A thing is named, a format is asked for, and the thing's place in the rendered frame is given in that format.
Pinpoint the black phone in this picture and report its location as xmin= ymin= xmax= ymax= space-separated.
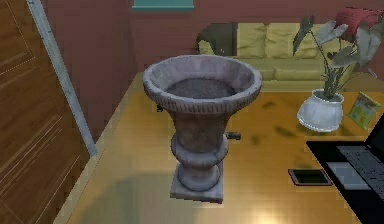
xmin=287 ymin=167 xmax=334 ymax=187

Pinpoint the grey stone pottery urn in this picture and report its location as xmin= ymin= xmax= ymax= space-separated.
xmin=142 ymin=54 xmax=263 ymax=204

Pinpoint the green packet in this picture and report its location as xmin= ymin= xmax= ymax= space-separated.
xmin=346 ymin=91 xmax=383 ymax=131

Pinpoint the grey door frame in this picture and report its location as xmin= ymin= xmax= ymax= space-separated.
xmin=25 ymin=0 xmax=99 ymax=158

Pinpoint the red cushion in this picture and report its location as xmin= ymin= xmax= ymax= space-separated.
xmin=334 ymin=7 xmax=384 ymax=43

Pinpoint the yellow wooden table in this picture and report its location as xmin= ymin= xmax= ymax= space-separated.
xmin=53 ymin=71 xmax=384 ymax=224

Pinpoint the yellow sofa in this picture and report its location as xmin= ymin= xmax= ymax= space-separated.
xmin=196 ymin=22 xmax=384 ymax=93

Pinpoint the house plant in white pot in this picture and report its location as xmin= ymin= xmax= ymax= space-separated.
xmin=292 ymin=14 xmax=384 ymax=133

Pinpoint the brown wooden room door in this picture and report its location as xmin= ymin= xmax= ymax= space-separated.
xmin=0 ymin=0 xmax=91 ymax=224

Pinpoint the black laptop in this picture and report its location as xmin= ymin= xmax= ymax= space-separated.
xmin=305 ymin=112 xmax=384 ymax=224

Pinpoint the teal framed picture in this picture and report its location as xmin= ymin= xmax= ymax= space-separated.
xmin=131 ymin=0 xmax=196 ymax=13

